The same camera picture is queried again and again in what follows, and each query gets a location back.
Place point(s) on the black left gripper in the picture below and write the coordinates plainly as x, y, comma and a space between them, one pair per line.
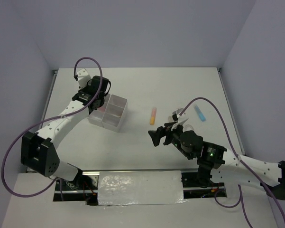
88, 83

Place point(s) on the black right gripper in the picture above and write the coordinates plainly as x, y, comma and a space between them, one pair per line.
161, 131

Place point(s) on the orange pink highlighter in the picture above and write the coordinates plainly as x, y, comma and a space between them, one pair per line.
153, 116

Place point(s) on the blue highlighter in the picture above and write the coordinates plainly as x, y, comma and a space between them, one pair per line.
199, 113

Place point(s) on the pink translucent correction tape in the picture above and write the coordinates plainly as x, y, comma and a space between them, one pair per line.
102, 109

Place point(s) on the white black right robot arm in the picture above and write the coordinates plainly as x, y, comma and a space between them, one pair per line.
218, 164

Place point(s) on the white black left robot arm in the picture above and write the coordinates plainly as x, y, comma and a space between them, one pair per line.
38, 150

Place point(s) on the clear tape roll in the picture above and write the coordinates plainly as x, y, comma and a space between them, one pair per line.
188, 127

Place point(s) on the white divided organizer box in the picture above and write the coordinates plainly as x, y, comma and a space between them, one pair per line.
112, 119

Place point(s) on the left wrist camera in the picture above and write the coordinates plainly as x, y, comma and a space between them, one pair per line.
82, 77

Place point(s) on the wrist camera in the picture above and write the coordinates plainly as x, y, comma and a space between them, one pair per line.
178, 117
82, 77

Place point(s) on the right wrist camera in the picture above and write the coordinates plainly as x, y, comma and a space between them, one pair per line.
178, 117

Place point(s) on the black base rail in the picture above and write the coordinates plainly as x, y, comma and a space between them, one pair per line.
88, 194

